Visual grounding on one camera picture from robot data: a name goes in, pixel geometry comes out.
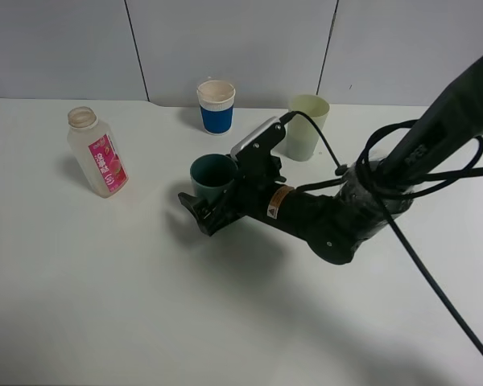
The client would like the pale green tall cup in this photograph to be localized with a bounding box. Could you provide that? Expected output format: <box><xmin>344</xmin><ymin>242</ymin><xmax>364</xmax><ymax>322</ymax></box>
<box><xmin>285</xmin><ymin>94</ymin><xmax>330</xmax><ymax>162</ymax></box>

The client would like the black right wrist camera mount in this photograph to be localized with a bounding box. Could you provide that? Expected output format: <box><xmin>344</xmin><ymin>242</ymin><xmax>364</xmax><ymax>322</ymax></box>
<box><xmin>229</xmin><ymin>117</ymin><xmax>286</xmax><ymax>181</ymax></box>

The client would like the clear bottle with pink label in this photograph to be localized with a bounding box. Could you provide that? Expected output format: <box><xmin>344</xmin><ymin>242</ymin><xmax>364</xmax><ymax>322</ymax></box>
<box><xmin>67</xmin><ymin>106</ymin><xmax>129</xmax><ymax>198</ymax></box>

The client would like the black right camera cable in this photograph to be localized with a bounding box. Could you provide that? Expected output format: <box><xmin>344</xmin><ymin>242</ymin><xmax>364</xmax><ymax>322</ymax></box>
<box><xmin>279</xmin><ymin>111</ymin><xmax>483</xmax><ymax>377</ymax></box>

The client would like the teal green cup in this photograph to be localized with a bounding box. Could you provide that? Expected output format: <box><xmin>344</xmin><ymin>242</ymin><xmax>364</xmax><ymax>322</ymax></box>
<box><xmin>190</xmin><ymin>154</ymin><xmax>237</xmax><ymax>204</ymax></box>

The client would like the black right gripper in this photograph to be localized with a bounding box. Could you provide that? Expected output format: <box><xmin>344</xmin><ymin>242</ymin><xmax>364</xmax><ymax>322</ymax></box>
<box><xmin>178</xmin><ymin>155</ymin><xmax>296</xmax><ymax>236</ymax></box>

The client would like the white cup with blue sleeve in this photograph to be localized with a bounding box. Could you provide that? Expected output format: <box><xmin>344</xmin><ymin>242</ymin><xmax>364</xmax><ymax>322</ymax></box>
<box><xmin>196</xmin><ymin>80</ymin><xmax>236</xmax><ymax>135</ymax></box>

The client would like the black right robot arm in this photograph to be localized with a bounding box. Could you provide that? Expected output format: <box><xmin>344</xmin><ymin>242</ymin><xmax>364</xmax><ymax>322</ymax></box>
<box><xmin>178</xmin><ymin>56</ymin><xmax>483</xmax><ymax>265</ymax></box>

